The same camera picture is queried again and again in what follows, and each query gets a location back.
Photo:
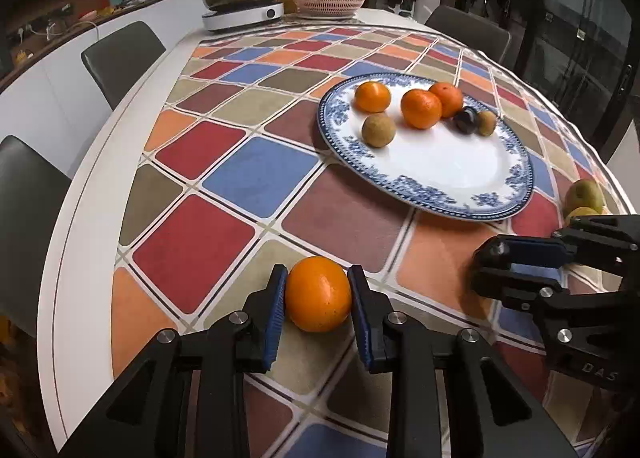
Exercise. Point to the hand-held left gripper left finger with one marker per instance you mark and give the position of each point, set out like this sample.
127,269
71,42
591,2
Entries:
274,323

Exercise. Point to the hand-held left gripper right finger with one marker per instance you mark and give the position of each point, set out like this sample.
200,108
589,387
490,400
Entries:
362,323

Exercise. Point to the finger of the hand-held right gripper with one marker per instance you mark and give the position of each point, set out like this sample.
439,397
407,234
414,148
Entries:
540,253
520,290

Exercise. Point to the orange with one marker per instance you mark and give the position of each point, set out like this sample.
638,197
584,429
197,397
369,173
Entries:
421,108
450,97
318,294
372,96

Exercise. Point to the yellow pear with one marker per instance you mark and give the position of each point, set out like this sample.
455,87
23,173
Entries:
581,213

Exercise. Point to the green apple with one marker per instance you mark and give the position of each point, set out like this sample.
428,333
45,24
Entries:
582,193

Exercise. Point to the blue patterned white plate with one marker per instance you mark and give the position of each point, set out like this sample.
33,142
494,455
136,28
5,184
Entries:
440,158

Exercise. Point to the brown kiwi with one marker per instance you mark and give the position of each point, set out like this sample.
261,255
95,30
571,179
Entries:
379,129
487,122

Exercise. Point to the dark purple plum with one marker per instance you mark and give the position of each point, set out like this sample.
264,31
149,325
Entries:
465,119

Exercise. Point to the colourful checkered tablecloth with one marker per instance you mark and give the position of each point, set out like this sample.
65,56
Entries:
200,243

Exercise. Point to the black framed glass sliding door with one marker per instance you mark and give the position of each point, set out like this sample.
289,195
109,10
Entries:
560,28

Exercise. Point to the grey dining chair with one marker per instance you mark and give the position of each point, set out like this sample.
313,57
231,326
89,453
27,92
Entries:
470,30
30,218
122,60

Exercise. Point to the white induction cooker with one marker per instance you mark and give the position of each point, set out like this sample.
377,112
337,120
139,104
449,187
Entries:
240,18

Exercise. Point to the pink plastic colander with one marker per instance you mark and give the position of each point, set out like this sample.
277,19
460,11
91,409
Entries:
329,2

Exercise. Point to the white counter cabinet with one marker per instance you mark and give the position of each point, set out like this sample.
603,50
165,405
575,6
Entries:
45,88

